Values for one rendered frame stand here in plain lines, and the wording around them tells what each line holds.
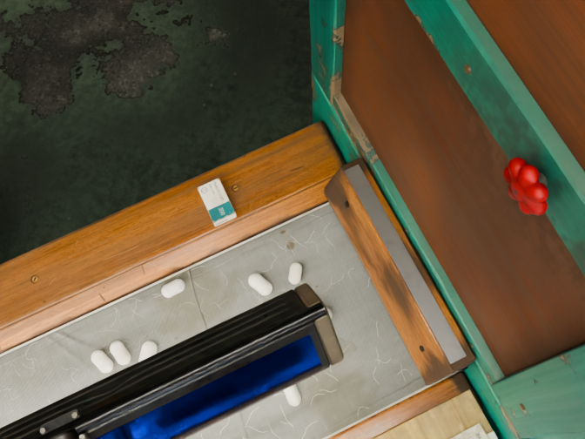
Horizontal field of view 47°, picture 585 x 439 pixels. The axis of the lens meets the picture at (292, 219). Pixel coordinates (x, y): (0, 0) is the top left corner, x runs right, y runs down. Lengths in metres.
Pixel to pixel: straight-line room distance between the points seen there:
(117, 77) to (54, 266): 1.11
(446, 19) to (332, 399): 0.57
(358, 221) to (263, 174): 0.18
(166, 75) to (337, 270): 1.18
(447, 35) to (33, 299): 0.70
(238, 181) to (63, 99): 1.14
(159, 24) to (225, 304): 1.30
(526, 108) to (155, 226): 0.64
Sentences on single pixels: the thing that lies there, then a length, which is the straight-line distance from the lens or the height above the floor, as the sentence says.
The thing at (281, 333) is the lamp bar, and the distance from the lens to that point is 0.57.
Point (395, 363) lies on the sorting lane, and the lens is 0.95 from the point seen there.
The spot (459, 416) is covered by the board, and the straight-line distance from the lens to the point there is 0.92.
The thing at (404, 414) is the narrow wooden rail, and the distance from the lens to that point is 0.92.
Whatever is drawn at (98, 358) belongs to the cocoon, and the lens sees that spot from 0.97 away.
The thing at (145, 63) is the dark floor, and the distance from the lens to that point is 2.06.
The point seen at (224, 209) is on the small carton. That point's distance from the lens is 0.96.
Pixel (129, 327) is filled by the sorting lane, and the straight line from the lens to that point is 0.99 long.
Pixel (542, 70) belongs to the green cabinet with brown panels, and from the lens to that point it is 0.47.
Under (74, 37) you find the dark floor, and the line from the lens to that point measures 2.17.
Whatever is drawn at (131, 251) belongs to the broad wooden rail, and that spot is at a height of 0.76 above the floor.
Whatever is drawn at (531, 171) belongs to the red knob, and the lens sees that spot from 0.47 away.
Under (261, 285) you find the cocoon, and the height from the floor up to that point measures 0.76.
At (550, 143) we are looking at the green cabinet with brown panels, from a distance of 0.47.
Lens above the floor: 1.67
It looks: 70 degrees down
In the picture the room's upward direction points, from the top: 7 degrees counter-clockwise
